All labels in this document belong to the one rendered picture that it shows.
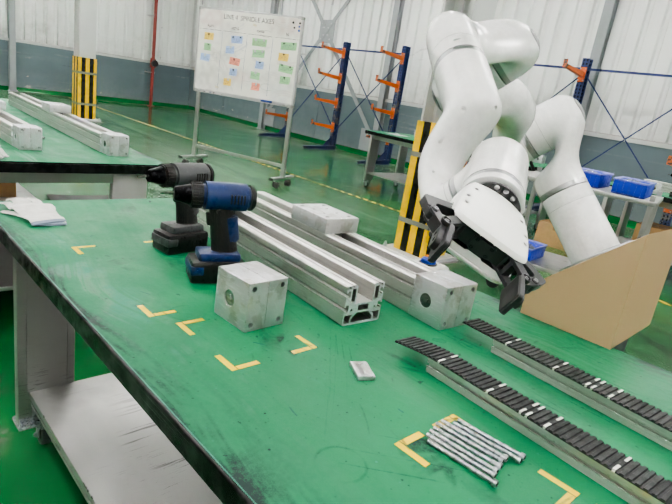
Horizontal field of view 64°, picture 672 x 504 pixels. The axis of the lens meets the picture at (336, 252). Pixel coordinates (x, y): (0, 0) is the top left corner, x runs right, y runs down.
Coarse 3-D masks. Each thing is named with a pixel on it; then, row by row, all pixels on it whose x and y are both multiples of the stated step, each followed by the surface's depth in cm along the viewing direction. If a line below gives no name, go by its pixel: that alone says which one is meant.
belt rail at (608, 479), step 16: (432, 368) 93; (448, 384) 90; (464, 384) 88; (480, 400) 85; (496, 400) 83; (496, 416) 83; (512, 416) 82; (528, 432) 79; (544, 432) 77; (560, 448) 76; (576, 464) 74; (592, 464) 72; (608, 480) 70; (624, 480) 69; (624, 496) 69; (640, 496) 68
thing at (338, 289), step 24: (240, 216) 150; (240, 240) 136; (264, 240) 127; (288, 240) 132; (264, 264) 128; (288, 264) 120; (312, 264) 114; (336, 264) 118; (288, 288) 121; (312, 288) 115; (336, 288) 109; (360, 288) 113; (336, 312) 108; (360, 312) 114
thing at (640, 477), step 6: (642, 468) 70; (630, 474) 69; (636, 474) 69; (642, 474) 70; (648, 474) 69; (654, 474) 70; (630, 480) 68; (636, 480) 68; (642, 480) 68; (648, 480) 68; (636, 486) 67; (642, 486) 67
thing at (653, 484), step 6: (654, 480) 68; (660, 480) 69; (666, 480) 69; (648, 486) 67; (654, 486) 67; (660, 486) 67; (666, 486) 67; (648, 492) 66; (654, 492) 66; (660, 492) 66
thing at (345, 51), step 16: (336, 48) 1126; (304, 64) 1205; (400, 64) 1003; (384, 80) 981; (400, 80) 1006; (336, 96) 1132; (400, 96) 1023; (336, 112) 1136; (352, 112) 1109; (384, 112) 1007; (336, 128) 1147; (384, 160) 1045
